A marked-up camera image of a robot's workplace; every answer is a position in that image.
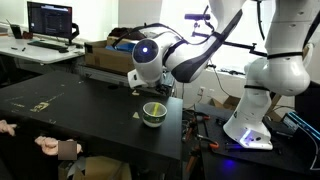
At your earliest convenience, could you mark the white office desk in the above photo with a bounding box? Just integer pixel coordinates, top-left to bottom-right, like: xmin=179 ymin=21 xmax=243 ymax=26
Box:
xmin=0 ymin=34 xmax=86 ymax=66

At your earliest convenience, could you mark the black keyboard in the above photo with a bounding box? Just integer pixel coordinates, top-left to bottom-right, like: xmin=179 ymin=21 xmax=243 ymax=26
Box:
xmin=26 ymin=40 xmax=70 ymax=54

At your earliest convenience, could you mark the open cardboard box on floor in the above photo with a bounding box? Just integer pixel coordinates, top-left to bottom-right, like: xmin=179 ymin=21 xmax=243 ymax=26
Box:
xmin=209 ymin=95 xmax=242 ymax=111

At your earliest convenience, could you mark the black controller box blue light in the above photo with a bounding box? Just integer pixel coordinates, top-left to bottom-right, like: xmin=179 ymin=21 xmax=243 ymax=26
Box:
xmin=282 ymin=111 xmax=320 ymax=135

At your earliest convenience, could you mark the large open cardboard box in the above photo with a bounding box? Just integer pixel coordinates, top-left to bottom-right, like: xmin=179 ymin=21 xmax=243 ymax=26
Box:
xmin=83 ymin=35 xmax=138 ymax=76

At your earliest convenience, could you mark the dark brown bag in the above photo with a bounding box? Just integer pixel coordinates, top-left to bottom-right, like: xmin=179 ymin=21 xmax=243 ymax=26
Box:
xmin=108 ymin=27 xmax=150 ymax=42

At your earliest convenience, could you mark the black computer monitor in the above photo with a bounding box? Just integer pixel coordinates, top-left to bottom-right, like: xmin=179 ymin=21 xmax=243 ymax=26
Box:
xmin=26 ymin=1 xmax=74 ymax=43

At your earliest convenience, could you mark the white wall outlet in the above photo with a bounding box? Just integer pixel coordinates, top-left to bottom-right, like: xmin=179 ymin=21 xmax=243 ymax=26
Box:
xmin=197 ymin=86 xmax=207 ymax=98

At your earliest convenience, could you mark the yellow marker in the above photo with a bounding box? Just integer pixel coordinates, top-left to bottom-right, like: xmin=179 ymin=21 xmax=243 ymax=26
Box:
xmin=152 ymin=102 xmax=161 ymax=117

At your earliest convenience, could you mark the orange and black clamp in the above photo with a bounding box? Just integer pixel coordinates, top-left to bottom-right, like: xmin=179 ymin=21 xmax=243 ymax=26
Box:
xmin=181 ymin=111 xmax=212 ymax=144
xmin=194 ymin=133 xmax=221 ymax=151

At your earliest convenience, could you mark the pink plush toy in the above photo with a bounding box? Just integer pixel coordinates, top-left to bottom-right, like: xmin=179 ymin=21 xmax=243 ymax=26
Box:
xmin=0 ymin=119 xmax=18 ymax=137
xmin=34 ymin=135 xmax=84 ymax=157

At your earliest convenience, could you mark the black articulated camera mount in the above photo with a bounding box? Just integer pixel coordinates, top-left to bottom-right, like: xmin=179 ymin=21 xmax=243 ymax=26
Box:
xmin=184 ymin=5 xmax=268 ymax=58

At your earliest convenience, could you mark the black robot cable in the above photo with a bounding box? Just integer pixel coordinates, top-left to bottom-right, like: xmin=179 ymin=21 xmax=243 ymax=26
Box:
xmin=111 ymin=4 xmax=216 ymax=48

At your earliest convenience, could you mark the aluminium rail frame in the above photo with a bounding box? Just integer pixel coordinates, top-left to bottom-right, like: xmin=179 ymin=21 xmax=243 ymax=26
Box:
xmin=77 ymin=64 xmax=176 ymax=98

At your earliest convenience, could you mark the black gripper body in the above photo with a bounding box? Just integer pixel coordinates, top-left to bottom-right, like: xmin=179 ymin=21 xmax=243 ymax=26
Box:
xmin=146 ymin=72 xmax=176 ymax=97

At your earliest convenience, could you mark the cardboard box under table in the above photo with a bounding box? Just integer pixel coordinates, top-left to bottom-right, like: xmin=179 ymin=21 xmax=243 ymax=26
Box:
xmin=58 ymin=155 xmax=133 ymax=180

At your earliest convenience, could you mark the blue sheet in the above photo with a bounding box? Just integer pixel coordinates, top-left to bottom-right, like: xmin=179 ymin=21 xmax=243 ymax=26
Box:
xmin=105 ymin=42 xmax=137 ymax=54

